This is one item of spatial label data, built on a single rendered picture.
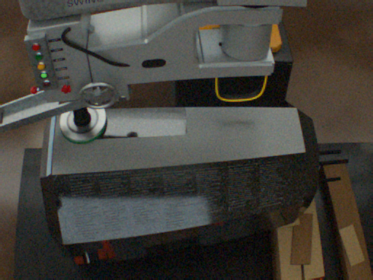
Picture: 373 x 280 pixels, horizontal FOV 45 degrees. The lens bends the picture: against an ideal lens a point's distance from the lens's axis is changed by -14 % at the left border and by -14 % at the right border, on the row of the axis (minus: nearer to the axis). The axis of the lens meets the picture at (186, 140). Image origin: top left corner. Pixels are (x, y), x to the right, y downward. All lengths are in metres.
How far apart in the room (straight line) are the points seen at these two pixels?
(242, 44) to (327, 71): 1.87
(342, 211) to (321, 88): 0.98
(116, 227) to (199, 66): 0.77
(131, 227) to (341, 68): 2.09
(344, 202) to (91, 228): 1.47
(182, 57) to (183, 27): 0.15
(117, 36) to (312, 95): 1.93
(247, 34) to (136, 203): 0.84
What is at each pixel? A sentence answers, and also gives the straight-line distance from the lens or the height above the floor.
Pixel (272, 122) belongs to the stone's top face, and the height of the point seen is 0.81.
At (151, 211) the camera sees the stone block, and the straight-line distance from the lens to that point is 2.10.
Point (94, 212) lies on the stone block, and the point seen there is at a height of 0.68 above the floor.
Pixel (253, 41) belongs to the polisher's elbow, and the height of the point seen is 1.34.
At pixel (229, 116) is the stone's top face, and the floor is 0.81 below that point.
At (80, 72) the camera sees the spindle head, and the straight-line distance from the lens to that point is 1.76.
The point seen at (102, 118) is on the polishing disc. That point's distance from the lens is 2.16.
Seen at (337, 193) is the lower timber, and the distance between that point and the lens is 2.89.
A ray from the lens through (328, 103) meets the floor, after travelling 3.36.
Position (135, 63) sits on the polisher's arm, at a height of 1.27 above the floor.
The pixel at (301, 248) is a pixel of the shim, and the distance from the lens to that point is 2.56.
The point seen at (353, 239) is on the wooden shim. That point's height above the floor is 0.12.
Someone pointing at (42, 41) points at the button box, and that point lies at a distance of 1.62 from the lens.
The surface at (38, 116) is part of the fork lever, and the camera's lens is 2.06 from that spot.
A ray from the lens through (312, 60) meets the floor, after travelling 3.58.
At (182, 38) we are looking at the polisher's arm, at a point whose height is 1.38.
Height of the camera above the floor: 2.58
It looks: 58 degrees down
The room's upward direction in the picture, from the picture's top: straight up
